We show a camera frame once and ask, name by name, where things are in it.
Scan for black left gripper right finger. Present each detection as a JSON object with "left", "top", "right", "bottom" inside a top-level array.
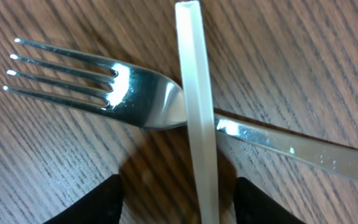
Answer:
[{"left": 234, "top": 177, "right": 304, "bottom": 224}]

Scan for silver metal fork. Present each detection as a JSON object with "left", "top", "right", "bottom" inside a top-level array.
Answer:
[{"left": 3, "top": 38, "right": 358, "bottom": 182}]

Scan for white plastic fork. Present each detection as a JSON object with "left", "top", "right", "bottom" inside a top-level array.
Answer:
[{"left": 175, "top": 1, "right": 220, "bottom": 223}]

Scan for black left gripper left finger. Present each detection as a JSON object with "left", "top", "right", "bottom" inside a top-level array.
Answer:
[{"left": 45, "top": 174, "right": 124, "bottom": 224}]

